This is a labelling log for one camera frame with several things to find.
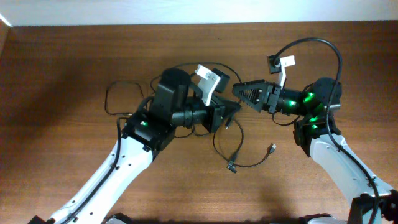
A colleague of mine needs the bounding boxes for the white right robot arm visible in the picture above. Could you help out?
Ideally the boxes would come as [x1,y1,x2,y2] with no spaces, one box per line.
[233,77,397,223]

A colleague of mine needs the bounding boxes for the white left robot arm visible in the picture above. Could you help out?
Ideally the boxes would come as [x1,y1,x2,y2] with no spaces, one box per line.
[30,65,241,223]

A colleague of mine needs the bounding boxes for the small black adapter plug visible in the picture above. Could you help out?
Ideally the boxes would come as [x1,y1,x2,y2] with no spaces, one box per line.
[227,164,237,174]

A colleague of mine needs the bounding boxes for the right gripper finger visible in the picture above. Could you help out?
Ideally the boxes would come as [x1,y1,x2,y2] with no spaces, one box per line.
[242,93,269,112]
[232,80,275,95]

